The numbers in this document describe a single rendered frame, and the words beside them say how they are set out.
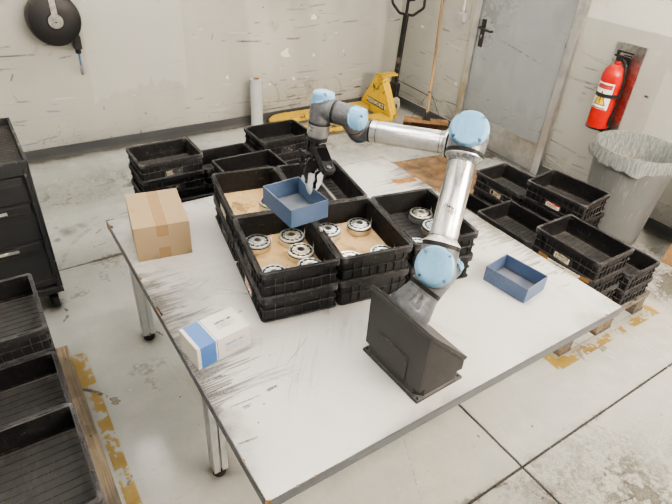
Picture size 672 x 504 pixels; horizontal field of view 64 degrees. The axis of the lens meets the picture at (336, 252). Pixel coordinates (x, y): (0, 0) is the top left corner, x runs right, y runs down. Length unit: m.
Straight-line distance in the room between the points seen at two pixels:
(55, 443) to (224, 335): 0.64
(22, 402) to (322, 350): 1.15
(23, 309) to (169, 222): 0.73
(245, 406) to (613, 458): 1.74
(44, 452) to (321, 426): 0.90
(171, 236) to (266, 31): 3.39
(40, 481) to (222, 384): 0.61
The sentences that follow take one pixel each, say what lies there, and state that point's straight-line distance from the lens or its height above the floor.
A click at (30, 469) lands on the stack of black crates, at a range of 2.03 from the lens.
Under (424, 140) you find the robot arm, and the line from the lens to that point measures 1.84.
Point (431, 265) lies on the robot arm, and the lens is 1.59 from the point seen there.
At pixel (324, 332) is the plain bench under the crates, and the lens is 1.97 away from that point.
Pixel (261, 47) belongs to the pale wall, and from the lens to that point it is 5.43.
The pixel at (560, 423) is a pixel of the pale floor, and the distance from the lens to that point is 2.87.
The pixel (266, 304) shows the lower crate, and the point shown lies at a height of 0.80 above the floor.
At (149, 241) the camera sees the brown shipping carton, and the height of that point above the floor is 0.79.
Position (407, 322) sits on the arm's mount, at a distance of 1.65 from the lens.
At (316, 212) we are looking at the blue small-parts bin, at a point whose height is 1.10.
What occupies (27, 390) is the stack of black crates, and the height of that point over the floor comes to 0.38.
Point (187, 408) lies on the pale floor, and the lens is 2.68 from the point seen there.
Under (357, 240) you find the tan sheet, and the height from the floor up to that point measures 0.83.
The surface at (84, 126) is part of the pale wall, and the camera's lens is 5.09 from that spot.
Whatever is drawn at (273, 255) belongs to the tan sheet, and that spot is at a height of 0.83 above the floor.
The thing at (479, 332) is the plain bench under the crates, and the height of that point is 0.70.
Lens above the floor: 2.04
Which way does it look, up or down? 34 degrees down
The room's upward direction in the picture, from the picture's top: 4 degrees clockwise
